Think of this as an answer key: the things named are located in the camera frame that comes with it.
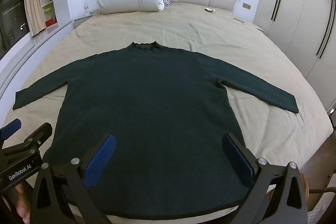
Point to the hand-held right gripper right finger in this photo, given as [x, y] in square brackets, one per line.
[239, 161]

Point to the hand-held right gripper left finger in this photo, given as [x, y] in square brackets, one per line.
[103, 159]

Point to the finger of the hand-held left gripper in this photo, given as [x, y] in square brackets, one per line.
[11, 127]
[39, 136]

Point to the dark green sweater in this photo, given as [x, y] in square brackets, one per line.
[157, 98]

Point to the person's left hand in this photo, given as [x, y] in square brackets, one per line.
[22, 204]

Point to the brown wooden furniture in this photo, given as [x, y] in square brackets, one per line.
[321, 161]

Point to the dark window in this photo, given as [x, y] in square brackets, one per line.
[13, 22]

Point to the red box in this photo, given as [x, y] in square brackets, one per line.
[50, 22]

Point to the green plastic item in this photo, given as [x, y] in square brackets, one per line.
[47, 8]

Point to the clear water bottle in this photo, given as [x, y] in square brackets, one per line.
[86, 8]

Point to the white phone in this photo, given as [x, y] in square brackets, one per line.
[239, 21]

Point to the bed with beige cover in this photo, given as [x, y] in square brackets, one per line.
[183, 27]

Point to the small white remote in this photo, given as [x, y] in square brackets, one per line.
[210, 10]

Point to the white wardrobe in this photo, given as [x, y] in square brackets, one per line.
[299, 8]

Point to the black white striped cloth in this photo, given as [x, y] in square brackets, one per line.
[167, 2]

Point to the wall socket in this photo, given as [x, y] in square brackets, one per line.
[246, 6]

